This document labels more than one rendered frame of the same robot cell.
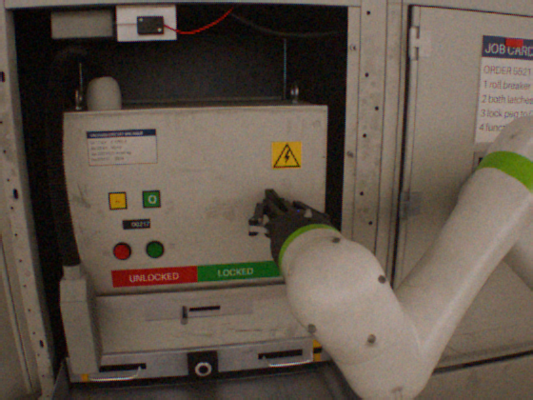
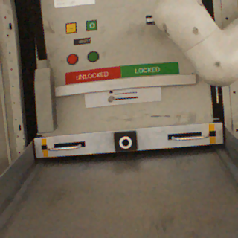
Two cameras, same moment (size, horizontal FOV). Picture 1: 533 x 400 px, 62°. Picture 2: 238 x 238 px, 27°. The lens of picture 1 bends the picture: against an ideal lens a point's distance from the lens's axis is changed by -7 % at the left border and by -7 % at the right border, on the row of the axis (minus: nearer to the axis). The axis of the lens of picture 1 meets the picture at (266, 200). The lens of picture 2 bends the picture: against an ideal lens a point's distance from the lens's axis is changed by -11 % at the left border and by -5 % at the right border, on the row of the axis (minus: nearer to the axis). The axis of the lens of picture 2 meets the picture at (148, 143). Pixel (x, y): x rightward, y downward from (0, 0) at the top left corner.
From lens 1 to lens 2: 0.65 m
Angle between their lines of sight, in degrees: 10
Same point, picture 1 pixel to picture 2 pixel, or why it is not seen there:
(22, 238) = (13, 54)
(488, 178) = not seen: outside the picture
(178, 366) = (108, 143)
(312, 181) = not seen: hidden behind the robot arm
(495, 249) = not seen: outside the picture
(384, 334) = (202, 28)
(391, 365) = (210, 47)
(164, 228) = (99, 42)
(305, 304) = (159, 13)
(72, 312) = (41, 87)
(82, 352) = (44, 116)
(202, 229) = (123, 42)
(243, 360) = (156, 140)
